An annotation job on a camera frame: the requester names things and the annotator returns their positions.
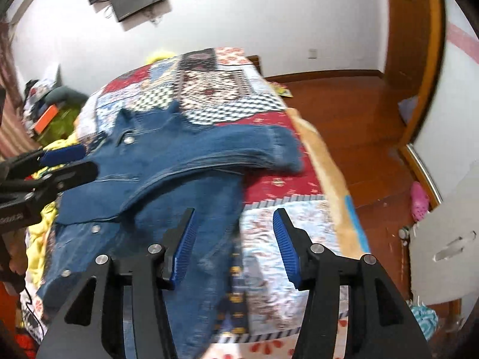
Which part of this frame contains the patchwork printed bedspread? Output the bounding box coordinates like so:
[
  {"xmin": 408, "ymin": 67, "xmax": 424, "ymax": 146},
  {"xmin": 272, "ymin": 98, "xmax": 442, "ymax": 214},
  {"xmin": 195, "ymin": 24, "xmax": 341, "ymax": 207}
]
[{"xmin": 20, "ymin": 47, "xmax": 371, "ymax": 359}]

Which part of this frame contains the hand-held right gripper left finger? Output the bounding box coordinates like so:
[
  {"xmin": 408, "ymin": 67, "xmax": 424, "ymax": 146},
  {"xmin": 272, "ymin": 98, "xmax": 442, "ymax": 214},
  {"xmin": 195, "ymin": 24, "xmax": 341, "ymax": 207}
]
[{"xmin": 35, "ymin": 207, "xmax": 197, "ymax": 359}]

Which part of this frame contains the teal patterned cloth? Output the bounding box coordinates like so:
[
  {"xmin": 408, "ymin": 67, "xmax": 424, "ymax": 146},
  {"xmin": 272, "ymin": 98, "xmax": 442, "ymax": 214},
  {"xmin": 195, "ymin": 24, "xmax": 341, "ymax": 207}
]
[{"xmin": 410, "ymin": 299, "xmax": 439, "ymax": 342}]

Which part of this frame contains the striped brown curtain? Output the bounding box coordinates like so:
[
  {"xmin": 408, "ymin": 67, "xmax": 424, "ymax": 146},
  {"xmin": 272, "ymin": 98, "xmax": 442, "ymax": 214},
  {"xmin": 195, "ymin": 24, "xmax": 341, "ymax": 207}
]
[{"xmin": 0, "ymin": 22, "xmax": 38, "ymax": 158}]

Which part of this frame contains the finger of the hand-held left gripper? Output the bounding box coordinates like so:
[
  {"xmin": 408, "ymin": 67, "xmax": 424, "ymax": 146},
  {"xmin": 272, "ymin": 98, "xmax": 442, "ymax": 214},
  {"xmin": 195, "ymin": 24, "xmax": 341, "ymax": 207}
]
[
  {"xmin": 0, "ymin": 160, "xmax": 100, "ymax": 198},
  {"xmin": 0, "ymin": 144, "xmax": 88, "ymax": 182}
]

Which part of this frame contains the pile of household clutter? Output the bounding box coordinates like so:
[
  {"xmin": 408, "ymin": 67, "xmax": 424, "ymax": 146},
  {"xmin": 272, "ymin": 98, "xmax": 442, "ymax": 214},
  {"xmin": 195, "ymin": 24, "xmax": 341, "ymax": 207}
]
[{"xmin": 22, "ymin": 63, "xmax": 90, "ymax": 146}]

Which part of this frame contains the beige bed sheet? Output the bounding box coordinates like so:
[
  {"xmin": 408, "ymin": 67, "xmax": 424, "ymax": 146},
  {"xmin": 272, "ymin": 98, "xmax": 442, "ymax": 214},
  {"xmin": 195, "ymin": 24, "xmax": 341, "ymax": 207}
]
[{"xmin": 287, "ymin": 108, "xmax": 371, "ymax": 255}]

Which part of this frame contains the green patterned cloth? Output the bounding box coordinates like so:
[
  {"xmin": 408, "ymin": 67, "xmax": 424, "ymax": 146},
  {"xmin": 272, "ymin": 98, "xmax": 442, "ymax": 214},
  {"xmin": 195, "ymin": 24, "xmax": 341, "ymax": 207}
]
[{"xmin": 39, "ymin": 103, "xmax": 83, "ymax": 146}]

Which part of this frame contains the pink shoe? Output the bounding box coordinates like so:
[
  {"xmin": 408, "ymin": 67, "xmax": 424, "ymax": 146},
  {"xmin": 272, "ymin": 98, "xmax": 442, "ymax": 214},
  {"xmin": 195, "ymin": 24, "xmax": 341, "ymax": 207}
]
[{"xmin": 410, "ymin": 181, "xmax": 430, "ymax": 223}]

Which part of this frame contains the blue denim jacket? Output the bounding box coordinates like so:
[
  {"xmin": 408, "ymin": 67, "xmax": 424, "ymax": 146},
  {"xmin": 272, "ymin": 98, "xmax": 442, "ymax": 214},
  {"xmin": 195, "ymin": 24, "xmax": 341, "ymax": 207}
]
[{"xmin": 37, "ymin": 101, "xmax": 304, "ymax": 359}]

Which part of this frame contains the yellow cartoon print blanket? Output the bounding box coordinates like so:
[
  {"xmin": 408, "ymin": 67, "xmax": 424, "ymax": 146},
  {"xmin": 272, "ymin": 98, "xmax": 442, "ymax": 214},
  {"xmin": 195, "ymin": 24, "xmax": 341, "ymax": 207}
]
[{"xmin": 24, "ymin": 138, "xmax": 81, "ymax": 288}]

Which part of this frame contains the brown wooden wardrobe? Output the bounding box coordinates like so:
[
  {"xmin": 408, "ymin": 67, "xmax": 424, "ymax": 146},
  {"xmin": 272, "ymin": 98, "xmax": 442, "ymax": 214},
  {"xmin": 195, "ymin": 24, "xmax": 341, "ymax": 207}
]
[{"xmin": 383, "ymin": 0, "xmax": 447, "ymax": 208}]

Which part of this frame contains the small black wall monitor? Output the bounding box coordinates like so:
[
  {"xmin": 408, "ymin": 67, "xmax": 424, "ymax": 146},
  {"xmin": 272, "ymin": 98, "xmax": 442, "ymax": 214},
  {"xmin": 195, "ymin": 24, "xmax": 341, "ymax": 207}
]
[{"xmin": 110, "ymin": 0, "xmax": 167, "ymax": 22}]

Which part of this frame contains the yellow plush toy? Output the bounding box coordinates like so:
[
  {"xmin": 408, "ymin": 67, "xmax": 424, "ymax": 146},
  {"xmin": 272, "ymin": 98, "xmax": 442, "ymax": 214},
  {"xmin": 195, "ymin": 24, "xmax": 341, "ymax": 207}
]
[{"xmin": 144, "ymin": 47, "xmax": 176, "ymax": 64}]

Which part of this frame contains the orange box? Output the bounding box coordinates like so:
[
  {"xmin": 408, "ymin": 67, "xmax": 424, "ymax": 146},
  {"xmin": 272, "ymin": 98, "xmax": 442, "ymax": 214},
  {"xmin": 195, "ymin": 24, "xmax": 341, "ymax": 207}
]
[{"xmin": 34, "ymin": 105, "xmax": 60, "ymax": 134}]

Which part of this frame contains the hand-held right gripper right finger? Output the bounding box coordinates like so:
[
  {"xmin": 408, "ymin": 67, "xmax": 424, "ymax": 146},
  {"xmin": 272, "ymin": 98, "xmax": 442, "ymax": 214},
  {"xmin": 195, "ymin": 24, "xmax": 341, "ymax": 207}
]
[{"xmin": 272, "ymin": 207, "xmax": 431, "ymax": 359}]

